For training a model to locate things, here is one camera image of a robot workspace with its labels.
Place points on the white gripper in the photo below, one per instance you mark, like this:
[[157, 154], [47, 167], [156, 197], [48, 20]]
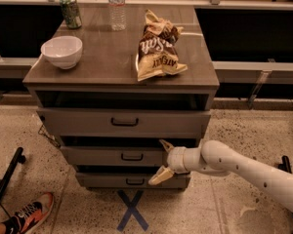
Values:
[[177, 160]]

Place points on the grey drawer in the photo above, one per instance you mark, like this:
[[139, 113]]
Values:
[[92, 180], [114, 156], [86, 122]]

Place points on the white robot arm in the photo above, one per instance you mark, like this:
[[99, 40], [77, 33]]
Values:
[[214, 158]]

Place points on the grey drawer cabinet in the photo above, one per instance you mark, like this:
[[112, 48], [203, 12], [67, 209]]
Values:
[[106, 78]]

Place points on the grey bottom drawer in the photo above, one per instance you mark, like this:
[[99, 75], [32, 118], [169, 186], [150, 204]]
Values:
[[92, 180]]

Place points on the grey top drawer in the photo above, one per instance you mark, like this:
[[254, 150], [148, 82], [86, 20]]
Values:
[[86, 122]]

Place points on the blue tape cross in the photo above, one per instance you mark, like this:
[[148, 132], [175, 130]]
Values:
[[132, 210]]

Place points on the brown chip bag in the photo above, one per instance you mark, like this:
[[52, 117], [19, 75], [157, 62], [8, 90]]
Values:
[[157, 55]]

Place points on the black left stand leg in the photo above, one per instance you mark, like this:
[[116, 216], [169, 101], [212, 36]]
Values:
[[18, 158]]

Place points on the white bowl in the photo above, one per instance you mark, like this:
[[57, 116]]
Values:
[[63, 52]]

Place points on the orange black sneaker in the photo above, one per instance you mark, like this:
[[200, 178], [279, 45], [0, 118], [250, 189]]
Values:
[[32, 215]]

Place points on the clear plastic water bottle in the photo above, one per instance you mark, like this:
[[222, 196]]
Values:
[[117, 14]]

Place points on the green soda can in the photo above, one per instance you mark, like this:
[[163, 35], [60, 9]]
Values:
[[71, 13]]

